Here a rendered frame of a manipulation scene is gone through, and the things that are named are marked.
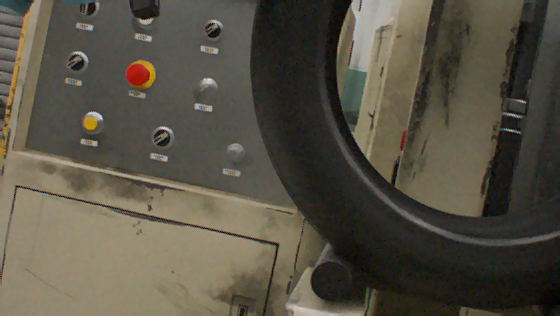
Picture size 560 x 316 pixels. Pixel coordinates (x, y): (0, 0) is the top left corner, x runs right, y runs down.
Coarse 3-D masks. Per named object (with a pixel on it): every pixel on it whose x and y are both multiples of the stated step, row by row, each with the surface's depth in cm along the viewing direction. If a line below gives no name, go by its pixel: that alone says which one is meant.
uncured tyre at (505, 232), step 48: (288, 0) 135; (336, 0) 161; (288, 48) 135; (336, 48) 162; (288, 96) 135; (336, 96) 162; (288, 144) 136; (336, 144) 134; (288, 192) 141; (336, 192) 135; (384, 192) 162; (336, 240) 138; (384, 240) 135; (432, 240) 134; (480, 240) 133; (528, 240) 132; (432, 288) 137; (480, 288) 135; (528, 288) 135
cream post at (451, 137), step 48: (432, 0) 171; (480, 0) 168; (432, 48) 169; (480, 48) 168; (432, 96) 169; (480, 96) 168; (432, 144) 169; (480, 144) 169; (432, 192) 170; (480, 192) 169
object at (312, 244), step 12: (312, 228) 169; (312, 240) 169; (324, 240) 168; (300, 252) 169; (312, 252) 169; (300, 264) 169; (312, 264) 168; (360, 276) 168; (372, 288) 168; (384, 288) 168; (504, 312) 167; (516, 312) 167; (528, 312) 166
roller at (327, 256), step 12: (324, 252) 147; (336, 252) 143; (324, 264) 134; (336, 264) 134; (348, 264) 139; (312, 276) 134; (324, 276) 134; (336, 276) 134; (348, 276) 134; (312, 288) 135; (324, 288) 134; (336, 288) 134; (348, 288) 135
